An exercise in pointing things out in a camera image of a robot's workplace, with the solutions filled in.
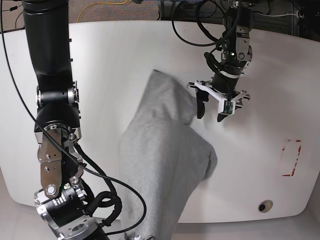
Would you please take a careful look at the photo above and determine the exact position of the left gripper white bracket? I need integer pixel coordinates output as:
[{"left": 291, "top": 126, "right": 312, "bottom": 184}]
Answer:
[{"left": 187, "top": 80, "right": 251, "bottom": 123}]

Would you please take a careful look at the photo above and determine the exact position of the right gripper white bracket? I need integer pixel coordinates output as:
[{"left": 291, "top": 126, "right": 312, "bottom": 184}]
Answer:
[{"left": 124, "top": 228, "right": 155, "bottom": 240}]

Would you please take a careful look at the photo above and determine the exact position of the grey t-shirt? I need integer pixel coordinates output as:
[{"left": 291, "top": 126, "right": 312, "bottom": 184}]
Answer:
[{"left": 118, "top": 70, "right": 218, "bottom": 240}]

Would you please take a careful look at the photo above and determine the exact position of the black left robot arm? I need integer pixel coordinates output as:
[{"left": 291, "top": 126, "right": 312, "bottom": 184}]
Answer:
[{"left": 188, "top": 0, "right": 253, "bottom": 122}]

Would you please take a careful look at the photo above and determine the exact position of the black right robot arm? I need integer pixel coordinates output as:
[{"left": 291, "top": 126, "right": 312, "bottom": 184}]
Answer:
[{"left": 22, "top": 0, "right": 122, "bottom": 240}]

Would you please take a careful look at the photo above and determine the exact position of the red tape rectangle marking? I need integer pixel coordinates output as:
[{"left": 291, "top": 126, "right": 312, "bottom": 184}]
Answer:
[{"left": 279, "top": 139, "right": 302, "bottom": 177}]

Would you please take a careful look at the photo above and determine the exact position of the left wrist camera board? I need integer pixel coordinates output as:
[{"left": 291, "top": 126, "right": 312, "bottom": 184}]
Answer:
[{"left": 223, "top": 101, "right": 234, "bottom": 115}]

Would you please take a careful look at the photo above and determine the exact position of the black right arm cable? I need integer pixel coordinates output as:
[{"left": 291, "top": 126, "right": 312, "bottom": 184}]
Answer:
[{"left": 0, "top": 7, "right": 147, "bottom": 237}]

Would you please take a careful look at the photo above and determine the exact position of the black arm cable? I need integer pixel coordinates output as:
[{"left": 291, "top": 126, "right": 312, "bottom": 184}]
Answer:
[
  {"left": 171, "top": 0, "right": 241, "bottom": 76},
  {"left": 0, "top": 7, "right": 147, "bottom": 237}
]

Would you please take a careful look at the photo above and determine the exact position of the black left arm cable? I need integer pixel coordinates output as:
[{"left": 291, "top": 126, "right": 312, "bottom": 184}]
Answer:
[{"left": 171, "top": 0, "right": 241, "bottom": 76}]

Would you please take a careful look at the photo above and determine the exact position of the right table cable grommet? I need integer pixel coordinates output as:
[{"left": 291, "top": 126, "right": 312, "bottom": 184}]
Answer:
[{"left": 258, "top": 199, "right": 273, "bottom": 213}]

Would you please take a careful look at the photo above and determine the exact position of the yellow cable on floor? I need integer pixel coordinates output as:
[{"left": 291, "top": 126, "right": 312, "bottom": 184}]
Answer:
[{"left": 77, "top": 1, "right": 128, "bottom": 23}]

